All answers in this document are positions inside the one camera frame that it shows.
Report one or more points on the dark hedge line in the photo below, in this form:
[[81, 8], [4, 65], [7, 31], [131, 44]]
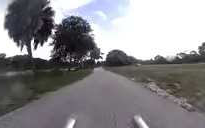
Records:
[[13, 62]]

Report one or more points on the pale gravel strip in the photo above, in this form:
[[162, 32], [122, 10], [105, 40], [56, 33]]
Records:
[[166, 95]]

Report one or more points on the round dark tree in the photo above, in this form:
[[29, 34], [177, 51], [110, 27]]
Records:
[[116, 58]]

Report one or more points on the tall drooping tree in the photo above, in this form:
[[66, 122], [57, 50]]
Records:
[[29, 23]]

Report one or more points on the open grass field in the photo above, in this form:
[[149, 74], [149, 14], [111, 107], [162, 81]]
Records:
[[176, 75]]

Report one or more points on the distant row of trees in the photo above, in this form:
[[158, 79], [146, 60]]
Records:
[[186, 56]]

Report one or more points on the grass verge with water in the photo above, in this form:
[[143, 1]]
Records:
[[26, 86]]

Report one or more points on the grey asphalt path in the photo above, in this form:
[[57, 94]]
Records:
[[101, 96]]

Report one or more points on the broad dark tree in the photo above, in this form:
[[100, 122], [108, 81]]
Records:
[[73, 40]]

